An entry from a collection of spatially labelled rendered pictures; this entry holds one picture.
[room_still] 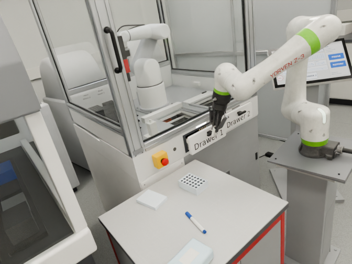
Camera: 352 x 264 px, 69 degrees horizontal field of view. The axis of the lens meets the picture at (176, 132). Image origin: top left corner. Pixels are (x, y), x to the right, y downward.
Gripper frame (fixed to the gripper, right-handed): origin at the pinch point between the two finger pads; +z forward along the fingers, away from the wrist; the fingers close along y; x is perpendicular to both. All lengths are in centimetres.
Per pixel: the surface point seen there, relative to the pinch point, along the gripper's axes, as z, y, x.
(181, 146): 8.9, -8.1, -16.8
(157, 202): 11, 12, -48
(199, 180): 7.9, 16.0, -26.1
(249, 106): 4.4, -7.8, 42.8
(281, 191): 85, 28, 73
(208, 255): -4, 47, -53
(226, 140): 20.1, -4.1, 19.5
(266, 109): 77, -48, 156
